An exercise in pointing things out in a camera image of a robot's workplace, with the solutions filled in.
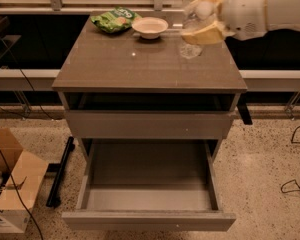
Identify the clear plastic water bottle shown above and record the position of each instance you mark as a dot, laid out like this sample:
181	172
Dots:
191	47

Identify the grey drawer cabinet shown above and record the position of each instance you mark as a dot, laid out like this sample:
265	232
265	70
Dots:
126	73

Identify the open middle drawer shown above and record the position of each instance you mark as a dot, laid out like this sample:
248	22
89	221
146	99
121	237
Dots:
149	185

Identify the brown cardboard box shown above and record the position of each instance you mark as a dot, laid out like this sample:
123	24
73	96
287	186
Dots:
22	174

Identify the closed top drawer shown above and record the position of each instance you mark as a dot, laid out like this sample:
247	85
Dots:
107	125

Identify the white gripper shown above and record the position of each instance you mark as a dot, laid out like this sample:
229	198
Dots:
245	12

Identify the black cabinet base bar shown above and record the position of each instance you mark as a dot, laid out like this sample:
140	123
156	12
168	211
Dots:
58	169

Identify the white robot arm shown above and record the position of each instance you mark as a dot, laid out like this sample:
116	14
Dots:
212	21

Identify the green chip bag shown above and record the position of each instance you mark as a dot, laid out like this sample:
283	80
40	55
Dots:
116	20

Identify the white bowl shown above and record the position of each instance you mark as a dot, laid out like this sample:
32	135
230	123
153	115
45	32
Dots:
150	27

